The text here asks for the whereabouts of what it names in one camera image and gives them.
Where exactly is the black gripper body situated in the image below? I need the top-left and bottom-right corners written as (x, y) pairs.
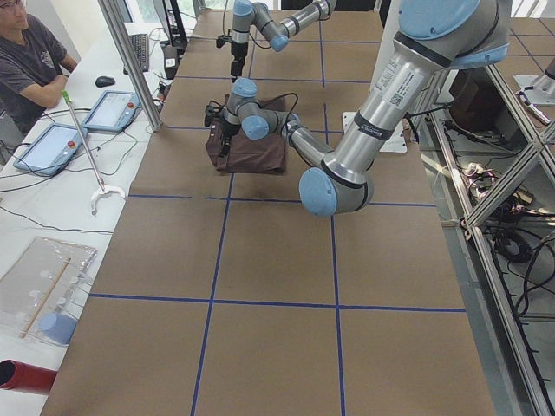
top-left (231, 41), bottom-right (248, 62)
top-left (220, 120), bottom-right (239, 139)

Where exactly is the dark brown t-shirt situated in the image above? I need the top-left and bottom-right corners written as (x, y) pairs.
top-left (206, 94), bottom-right (286, 174)

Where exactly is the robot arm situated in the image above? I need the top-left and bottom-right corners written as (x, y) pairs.
top-left (225, 0), bottom-right (336, 81)
top-left (219, 0), bottom-right (511, 217)

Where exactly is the black keyboard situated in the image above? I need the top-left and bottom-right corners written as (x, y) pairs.
top-left (128, 34), bottom-right (150, 72)

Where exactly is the far blue teach pendant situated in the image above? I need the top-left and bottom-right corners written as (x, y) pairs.
top-left (81, 90), bottom-right (140, 133)

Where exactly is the blue teach pendant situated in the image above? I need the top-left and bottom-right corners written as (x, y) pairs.
top-left (13, 123), bottom-right (82, 177)
top-left (81, 90), bottom-right (140, 133)

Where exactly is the reacher grabber stick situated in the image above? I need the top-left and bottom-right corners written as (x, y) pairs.
top-left (62, 90), bottom-right (126, 216)

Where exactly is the black computer mouse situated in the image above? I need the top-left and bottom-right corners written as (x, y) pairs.
top-left (95, 75), bottom-right (115, 88)

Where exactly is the near blue teach pendant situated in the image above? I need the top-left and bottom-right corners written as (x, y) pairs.
top-left (13, 123), bottom-right (82, 177)

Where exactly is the seated man grey shirt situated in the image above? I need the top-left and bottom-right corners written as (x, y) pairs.
top-left (1, 1), bottom-right (77, 134)

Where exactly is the clear plastic bag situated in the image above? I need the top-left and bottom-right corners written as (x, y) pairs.
top-left (1, 237), bottom-right (97, 345)

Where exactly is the blue plastic cup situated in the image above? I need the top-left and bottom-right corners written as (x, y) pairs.
top-left (39, 313), bottom-right (77, 345)

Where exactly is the red cylinder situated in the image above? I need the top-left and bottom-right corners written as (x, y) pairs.
top-left (1, 360), bottom-right (57, 395)

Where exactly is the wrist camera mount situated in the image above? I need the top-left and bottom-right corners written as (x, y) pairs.
top-left (204, 100), bottom-right (225, 127)
top-left (216, 35), bottom-right (232, 49)

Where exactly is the aluminium frame post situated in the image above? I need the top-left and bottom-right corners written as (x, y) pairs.
top-left (98, 0), bottom-right (162, 132)

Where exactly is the white camera pole base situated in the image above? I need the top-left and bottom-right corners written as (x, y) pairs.
top-left (342, 112), bottom-right (408, 153)

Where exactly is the bundle of cables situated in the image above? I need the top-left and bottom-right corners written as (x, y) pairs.
top-left (459, 159), bottom-right (508, 205)

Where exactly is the aluminium frame rail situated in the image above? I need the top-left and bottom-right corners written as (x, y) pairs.
top-left (412, 52), bottom-right (554, 415)

